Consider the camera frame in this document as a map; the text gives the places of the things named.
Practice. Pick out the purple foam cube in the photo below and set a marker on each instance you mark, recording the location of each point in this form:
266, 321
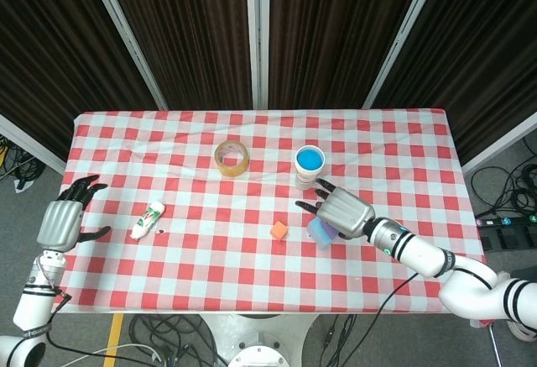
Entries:
329, 229

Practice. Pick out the white paper cups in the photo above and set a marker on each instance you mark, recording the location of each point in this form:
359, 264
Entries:
305, 178

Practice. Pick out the red white checked tablecloth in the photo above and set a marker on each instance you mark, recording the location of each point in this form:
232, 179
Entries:
210, 258

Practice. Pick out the metal table leg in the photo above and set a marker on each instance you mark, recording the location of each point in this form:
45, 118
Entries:
494, 350

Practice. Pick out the dark brown partition panel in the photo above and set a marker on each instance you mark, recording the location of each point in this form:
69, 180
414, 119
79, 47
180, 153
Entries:
189, 35
50, 48
335, 35
482, 48

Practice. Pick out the yellow floor tape strip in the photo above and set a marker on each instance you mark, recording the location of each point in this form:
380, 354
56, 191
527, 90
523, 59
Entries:
113, 337

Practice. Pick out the aluminium partition post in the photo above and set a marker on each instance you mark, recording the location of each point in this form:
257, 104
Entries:
29, 142
257, 35
403, 35
126, 35
499, 148

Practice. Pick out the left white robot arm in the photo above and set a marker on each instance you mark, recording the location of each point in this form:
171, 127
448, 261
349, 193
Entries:
31, 304

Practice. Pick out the blue ball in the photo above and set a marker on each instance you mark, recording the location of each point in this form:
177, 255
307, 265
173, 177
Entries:
309, 160

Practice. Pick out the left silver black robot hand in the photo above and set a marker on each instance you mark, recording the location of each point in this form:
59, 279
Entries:
58, 224

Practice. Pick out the black power strip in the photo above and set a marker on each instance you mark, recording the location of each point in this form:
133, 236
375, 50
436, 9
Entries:
503, 220

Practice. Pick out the black foot pedal unit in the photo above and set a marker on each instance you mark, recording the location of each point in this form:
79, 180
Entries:
509, 239

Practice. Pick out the large light blue foam cube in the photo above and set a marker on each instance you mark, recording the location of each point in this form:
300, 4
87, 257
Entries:
323, 242

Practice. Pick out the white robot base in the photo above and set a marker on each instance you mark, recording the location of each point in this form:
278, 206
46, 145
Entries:
260, 350

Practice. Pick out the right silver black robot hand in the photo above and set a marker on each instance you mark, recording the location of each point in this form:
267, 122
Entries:
346, 213

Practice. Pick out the small orange foam cube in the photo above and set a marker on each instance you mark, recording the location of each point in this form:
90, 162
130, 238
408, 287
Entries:
279, 229

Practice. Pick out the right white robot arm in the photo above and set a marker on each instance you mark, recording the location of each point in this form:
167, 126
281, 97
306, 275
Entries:
419, 253

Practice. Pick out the yellow packing tape roll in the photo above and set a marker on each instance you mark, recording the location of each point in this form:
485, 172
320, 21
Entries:
230, 171

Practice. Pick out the white green label bottle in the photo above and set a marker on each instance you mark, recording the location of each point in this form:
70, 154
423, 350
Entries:
147, 220

